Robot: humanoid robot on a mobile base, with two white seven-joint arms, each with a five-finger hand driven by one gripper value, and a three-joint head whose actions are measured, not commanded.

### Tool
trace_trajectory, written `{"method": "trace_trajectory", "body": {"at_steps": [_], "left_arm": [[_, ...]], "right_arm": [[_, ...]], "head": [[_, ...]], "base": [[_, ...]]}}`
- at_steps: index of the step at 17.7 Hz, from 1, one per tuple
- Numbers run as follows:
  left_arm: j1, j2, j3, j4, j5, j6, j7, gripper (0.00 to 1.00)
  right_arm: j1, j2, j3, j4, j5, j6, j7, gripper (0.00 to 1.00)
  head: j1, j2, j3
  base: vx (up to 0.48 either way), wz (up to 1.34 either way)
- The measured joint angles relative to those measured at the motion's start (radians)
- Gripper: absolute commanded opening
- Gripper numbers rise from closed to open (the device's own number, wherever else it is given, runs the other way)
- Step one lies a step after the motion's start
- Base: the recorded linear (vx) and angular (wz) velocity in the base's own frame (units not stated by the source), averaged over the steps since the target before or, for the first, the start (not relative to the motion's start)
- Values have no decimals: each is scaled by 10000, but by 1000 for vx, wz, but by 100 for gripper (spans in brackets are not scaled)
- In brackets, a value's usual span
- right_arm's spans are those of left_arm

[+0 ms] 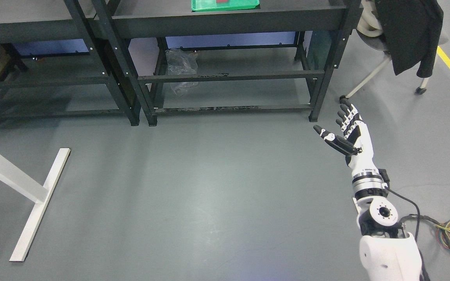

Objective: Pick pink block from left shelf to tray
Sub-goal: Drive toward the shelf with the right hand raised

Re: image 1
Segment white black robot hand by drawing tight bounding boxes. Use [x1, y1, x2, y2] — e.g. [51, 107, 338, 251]
[314, 98, 377, 176]

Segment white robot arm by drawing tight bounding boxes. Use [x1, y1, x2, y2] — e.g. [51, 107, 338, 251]
[352, 169, 430, 281]

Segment black metal shelf right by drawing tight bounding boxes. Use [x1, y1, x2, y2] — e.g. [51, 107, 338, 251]
[92, 0, 363, 126]

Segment black metal shelf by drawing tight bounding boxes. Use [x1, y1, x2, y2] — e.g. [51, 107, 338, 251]
[92, 0, 363, 126]
[0, 0, 141, 126]

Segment green plastic tray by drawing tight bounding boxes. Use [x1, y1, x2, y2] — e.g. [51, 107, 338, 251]
[191, 0, 260, 12]

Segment black metal shelf left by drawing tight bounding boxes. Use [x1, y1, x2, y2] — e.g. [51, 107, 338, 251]
[0, 0, 141, 126]

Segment white chair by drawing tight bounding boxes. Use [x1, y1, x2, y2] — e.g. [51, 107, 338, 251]
[339, 0, 447, 100]

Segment black jacket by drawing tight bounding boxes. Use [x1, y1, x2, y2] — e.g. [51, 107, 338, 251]
[375, 0, 444, 78]

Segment clear plastic bag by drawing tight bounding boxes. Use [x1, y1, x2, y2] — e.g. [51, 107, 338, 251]
[165, 49, 199, 96]

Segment white table leg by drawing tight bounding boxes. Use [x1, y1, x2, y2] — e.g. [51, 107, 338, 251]
[0, 148, 71, 263]

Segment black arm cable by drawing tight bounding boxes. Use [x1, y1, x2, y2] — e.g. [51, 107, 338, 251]
[385, 188, 450, 242]

